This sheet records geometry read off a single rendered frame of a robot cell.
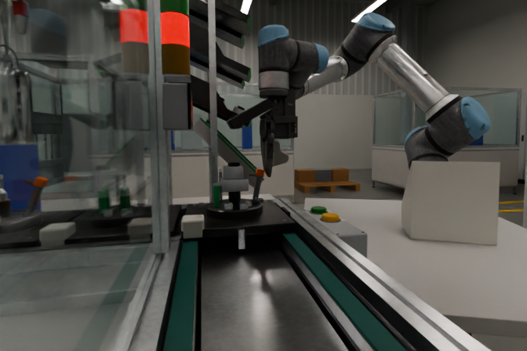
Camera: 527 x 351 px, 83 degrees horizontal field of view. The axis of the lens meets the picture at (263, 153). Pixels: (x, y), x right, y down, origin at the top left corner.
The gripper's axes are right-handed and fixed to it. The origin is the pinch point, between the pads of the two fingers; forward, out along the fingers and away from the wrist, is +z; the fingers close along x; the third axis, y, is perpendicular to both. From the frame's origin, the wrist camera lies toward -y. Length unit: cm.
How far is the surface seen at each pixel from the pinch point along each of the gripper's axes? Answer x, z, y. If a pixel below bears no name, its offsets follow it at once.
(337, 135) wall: 848, -5, 429
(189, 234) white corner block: -12.0, 10.6, -18.5
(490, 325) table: -34, 22, 30
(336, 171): 527, 72, 270
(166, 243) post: -20.5, 9.0, -21.9
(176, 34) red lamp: -21.4, -25.6, -19.2
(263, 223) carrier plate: -11.0, 9.7, -3.0
